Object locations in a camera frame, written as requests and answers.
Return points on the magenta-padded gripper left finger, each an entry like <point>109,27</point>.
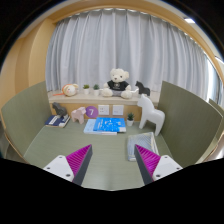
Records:
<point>61,166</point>

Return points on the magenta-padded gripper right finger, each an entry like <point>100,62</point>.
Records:
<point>164,166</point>

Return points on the blue towel with yellow leaf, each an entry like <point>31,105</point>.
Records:
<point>141,140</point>

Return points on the dark blue book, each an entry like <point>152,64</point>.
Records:
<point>56,121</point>

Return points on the green partition panel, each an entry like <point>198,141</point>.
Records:
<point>218,113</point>
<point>25,116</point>
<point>190,123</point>

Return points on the large white horse figurine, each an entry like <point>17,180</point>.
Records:
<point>151,115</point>

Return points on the small plant in white pot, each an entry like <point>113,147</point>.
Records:
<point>130,122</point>
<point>86,91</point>
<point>96,92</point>

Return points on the grey horse figurine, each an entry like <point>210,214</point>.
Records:
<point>60,109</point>

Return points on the purple round number sign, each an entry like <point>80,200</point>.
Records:
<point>91,112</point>

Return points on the bright blue book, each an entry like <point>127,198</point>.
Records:
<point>110,124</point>

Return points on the wooden window ledge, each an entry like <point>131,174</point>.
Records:
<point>86,99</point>

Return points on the cream and orange plush toy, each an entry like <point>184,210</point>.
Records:
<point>70,90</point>

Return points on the black horse figurine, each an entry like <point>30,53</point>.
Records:
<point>143,89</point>

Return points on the cream teddy bear black shirt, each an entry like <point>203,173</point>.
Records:
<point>117,85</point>

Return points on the white curtain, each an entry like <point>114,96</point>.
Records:
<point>126,43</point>

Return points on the ceiling light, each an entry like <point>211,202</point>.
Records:
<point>189,20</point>

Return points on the white wall socket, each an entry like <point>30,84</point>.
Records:
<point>103,110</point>
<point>118,110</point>

